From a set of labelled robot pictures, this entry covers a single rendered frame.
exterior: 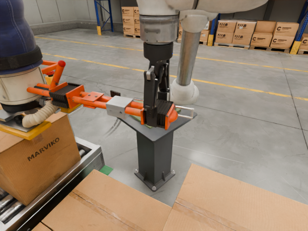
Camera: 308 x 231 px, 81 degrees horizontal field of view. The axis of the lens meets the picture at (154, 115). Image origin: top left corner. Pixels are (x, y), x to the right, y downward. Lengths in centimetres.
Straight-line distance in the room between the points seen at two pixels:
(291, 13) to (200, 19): 797
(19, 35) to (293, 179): 240
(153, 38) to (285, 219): 68
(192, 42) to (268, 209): 82
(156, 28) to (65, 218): 106
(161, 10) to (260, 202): 68
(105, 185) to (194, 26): 105
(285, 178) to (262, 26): 638
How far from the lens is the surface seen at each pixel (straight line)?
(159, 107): 53
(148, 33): 44
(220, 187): 77
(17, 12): 80
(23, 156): 115
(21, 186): 124
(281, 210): 80
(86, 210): 120
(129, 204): 116
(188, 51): 110
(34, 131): 79
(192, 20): 99
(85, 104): 65
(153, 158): 158
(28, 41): 81
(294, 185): 233
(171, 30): 44
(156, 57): 45
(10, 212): 138
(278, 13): 886
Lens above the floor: 154
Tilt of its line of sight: 33 degrees down
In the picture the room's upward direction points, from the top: straight up
